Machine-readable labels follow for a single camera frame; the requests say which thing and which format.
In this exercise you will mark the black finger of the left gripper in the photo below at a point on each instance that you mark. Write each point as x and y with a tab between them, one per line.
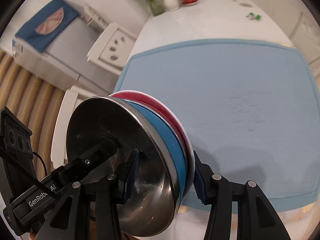
27	199

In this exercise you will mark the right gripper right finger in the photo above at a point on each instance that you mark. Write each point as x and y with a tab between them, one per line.
256	217

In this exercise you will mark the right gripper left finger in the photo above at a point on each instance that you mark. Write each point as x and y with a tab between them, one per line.
70	218

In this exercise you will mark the blue steel bowl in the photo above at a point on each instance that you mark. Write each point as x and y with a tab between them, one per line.
144	153

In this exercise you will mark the red steel bowl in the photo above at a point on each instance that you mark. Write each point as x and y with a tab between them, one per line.
166	114

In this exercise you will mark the white chair near left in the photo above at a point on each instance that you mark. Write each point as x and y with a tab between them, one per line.
72	98

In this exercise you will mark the white chair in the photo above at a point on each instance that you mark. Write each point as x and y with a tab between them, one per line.
72	98
112	48

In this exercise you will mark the light blue table mat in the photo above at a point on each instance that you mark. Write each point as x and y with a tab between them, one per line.
250	109

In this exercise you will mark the white chair far left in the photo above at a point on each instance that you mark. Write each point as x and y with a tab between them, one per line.
112	48

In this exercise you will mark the white shelf rack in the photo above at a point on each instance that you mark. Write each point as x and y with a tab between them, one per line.
94	19

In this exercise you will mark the green candy wrapper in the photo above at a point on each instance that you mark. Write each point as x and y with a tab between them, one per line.
254	17

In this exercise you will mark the white ceramic vase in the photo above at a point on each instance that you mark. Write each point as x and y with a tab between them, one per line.
171	5

